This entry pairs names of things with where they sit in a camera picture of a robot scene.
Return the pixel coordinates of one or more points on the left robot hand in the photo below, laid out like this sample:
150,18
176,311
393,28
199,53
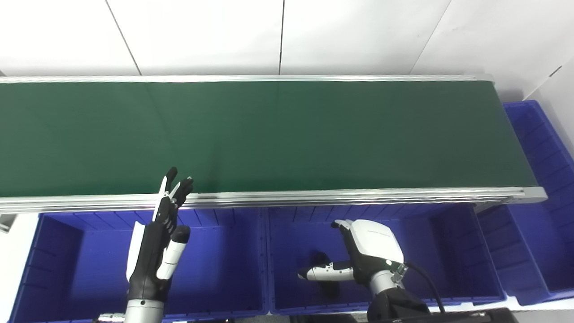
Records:
148,255

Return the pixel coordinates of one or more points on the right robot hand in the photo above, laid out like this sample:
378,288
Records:
372,246

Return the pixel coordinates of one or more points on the black flange part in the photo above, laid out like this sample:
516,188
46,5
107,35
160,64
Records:
320,260

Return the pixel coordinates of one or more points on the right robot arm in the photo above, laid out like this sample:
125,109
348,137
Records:
394,300

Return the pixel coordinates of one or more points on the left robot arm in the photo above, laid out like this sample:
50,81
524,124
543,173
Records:
143,312

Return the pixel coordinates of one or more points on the blue plastic bin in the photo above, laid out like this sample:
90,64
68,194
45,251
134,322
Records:
444,260
80,269
533,251

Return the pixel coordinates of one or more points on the green conveyor belt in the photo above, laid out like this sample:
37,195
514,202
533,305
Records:
269,134
314,198

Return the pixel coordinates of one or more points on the aluminium conveyor leg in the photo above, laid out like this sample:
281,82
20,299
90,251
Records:
5,223

